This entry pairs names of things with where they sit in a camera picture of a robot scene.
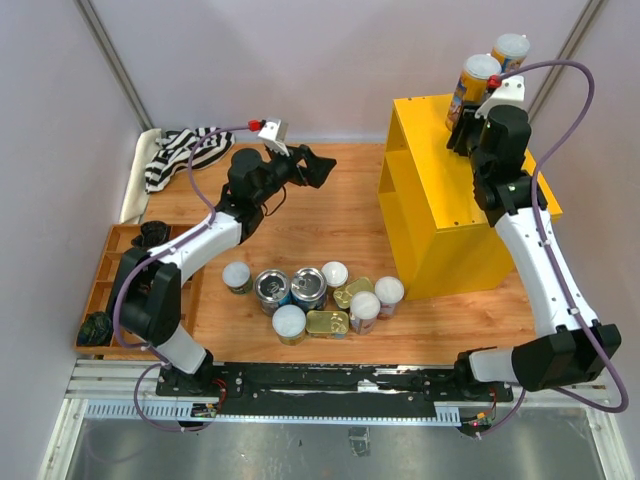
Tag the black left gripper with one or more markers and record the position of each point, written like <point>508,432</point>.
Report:
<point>317,167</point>

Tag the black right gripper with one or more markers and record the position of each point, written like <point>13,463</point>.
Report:
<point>462,126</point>

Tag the tall can white lid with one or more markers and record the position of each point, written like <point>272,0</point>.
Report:
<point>472,83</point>
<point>363,311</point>

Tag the tall yellow blue can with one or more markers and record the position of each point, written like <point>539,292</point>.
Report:
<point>510,50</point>

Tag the small can white lid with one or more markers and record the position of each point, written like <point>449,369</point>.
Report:
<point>336,274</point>

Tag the yellow wooden shelf cabinet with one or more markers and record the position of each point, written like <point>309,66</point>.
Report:
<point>440,239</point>

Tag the blue can silver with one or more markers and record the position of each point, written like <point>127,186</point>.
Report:
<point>309,289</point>
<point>272,288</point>

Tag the red label can white lid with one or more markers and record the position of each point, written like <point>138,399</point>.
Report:
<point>390,292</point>

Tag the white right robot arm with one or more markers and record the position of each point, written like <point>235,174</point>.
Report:
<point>571,345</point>

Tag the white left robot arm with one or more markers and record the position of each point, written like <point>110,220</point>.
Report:
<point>145,298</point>

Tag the gold sardine tin upper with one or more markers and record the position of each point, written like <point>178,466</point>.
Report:
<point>344,294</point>

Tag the gold sardine tin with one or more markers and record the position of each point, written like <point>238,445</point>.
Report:
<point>327,324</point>
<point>344,294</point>

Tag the short green can white lid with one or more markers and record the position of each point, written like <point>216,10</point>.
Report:
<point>238,278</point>

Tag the tall can white lid front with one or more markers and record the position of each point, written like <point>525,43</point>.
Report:
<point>363,311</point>

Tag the black striped cloth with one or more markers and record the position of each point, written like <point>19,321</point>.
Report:
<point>175,148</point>

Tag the gold sardine tin lower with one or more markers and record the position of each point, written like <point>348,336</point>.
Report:
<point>327,324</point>

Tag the yellow can white lid front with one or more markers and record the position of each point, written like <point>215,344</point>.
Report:
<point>289,324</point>

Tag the black rolled belt top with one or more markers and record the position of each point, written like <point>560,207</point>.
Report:
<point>152,234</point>

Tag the cream cloth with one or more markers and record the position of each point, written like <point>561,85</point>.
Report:
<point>136,199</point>

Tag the wooden compartment tray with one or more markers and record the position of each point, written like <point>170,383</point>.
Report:
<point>119,240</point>

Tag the green rolled belt bottom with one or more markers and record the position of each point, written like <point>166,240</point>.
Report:
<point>96,330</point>

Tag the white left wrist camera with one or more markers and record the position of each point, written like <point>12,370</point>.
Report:
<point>272,135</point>

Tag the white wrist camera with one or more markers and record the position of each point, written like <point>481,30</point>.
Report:
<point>511,92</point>
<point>272,135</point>

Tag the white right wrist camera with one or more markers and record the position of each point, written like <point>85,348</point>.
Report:
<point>511,92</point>

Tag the aluminium frame post right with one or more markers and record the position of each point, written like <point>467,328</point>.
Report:
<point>545,81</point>

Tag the aluminium frame post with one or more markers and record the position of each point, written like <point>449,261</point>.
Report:
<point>545,81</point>
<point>117,68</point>

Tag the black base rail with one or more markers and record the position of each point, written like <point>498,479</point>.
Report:
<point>242,379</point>

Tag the aluminium frame post left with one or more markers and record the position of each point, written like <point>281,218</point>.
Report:
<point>117,68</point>

